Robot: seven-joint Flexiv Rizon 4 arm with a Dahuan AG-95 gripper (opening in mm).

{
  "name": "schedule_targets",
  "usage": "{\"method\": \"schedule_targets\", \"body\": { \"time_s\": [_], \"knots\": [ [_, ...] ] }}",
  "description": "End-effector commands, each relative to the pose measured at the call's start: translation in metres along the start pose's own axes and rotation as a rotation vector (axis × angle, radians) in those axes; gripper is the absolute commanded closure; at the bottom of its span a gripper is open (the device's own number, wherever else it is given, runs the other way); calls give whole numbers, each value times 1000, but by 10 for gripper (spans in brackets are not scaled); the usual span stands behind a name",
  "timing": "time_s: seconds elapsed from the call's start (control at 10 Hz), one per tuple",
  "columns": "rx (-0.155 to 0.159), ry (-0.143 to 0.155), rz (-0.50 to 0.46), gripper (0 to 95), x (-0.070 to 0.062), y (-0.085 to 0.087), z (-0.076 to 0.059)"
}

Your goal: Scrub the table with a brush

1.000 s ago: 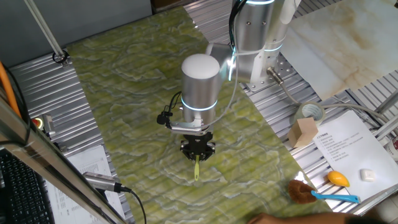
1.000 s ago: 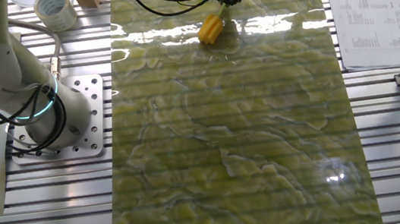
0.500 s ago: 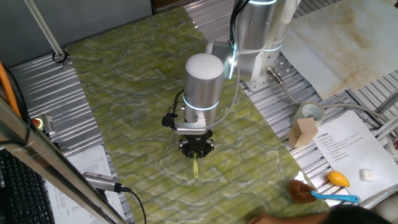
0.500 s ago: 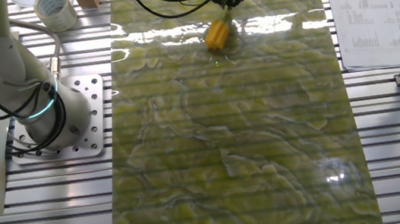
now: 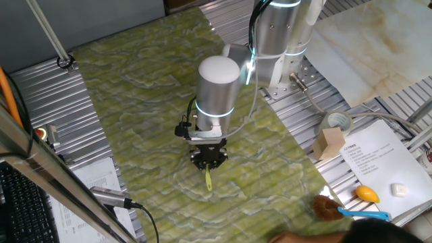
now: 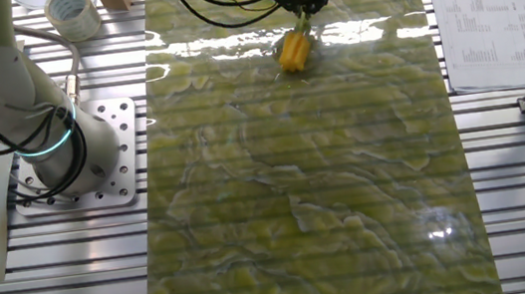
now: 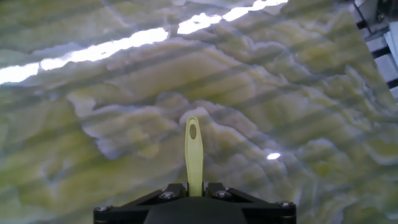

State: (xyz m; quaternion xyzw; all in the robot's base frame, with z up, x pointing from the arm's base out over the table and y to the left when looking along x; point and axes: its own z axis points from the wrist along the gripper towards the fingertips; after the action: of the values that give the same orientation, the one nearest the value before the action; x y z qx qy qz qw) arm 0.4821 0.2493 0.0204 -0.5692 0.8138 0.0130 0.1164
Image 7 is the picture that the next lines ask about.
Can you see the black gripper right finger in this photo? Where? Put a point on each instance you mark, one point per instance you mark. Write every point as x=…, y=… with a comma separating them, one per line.
x=267, y=211

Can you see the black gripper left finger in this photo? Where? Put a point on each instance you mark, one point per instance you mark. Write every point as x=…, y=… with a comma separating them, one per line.
x=124, y=211

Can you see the green marble pattern mat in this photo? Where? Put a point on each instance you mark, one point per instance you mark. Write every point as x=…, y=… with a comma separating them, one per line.
x=124, y=155

